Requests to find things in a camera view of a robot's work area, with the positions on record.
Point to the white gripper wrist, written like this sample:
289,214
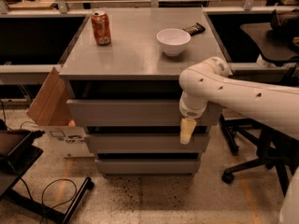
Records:
191,112

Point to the grey top drawer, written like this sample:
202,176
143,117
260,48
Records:
108,113

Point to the grey drawer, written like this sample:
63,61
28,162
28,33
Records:
134,167
143,143
108,113

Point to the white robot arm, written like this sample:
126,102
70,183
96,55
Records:
275,107

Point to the grey drawer cabinet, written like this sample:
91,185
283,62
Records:
134,67

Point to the grey bottom drawer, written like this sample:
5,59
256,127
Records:
134,167

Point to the grey middle drawer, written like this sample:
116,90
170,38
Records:
143,143

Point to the white bowl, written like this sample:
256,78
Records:
173,41

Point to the black snack bar wrapper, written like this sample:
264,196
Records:
195,29

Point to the orange fruit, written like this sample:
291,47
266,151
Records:
72,123

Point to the white printed box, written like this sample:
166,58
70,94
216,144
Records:
69,141

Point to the black office chair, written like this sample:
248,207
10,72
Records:
276,40

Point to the orange soda can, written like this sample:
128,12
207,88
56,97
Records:
101,29

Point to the brown cardboard box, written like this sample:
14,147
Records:
49,108

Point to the black laptop stand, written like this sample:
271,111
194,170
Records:
17,155

